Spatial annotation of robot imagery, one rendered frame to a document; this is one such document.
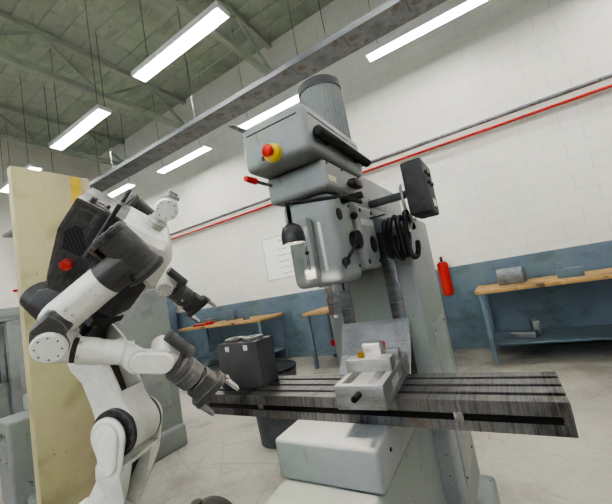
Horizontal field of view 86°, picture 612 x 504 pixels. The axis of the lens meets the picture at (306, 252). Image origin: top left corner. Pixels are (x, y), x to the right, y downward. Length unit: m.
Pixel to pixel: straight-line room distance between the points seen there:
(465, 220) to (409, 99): 2.11
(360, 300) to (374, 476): 0.77
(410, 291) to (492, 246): 3.85
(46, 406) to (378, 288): 1.91
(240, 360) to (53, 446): 1.33
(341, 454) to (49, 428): 1.79
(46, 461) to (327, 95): 2.35
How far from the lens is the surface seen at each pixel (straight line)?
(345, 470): 1.09
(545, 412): 1.04
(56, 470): 2.53
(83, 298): 0.97
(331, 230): 1.11
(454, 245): 5.31
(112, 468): 1.22
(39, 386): 2.42
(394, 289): 1.51
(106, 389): 1.23
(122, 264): 0.94
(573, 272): 4.70
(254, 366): 1.43
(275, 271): 6.53
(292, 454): 1.17
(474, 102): 5.70
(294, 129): 1.09
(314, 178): 1.12
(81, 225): 1.10
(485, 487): 2.15
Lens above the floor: 1.33
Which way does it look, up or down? 6 degrees up
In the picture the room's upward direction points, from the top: 10 degrees counter-clockwise
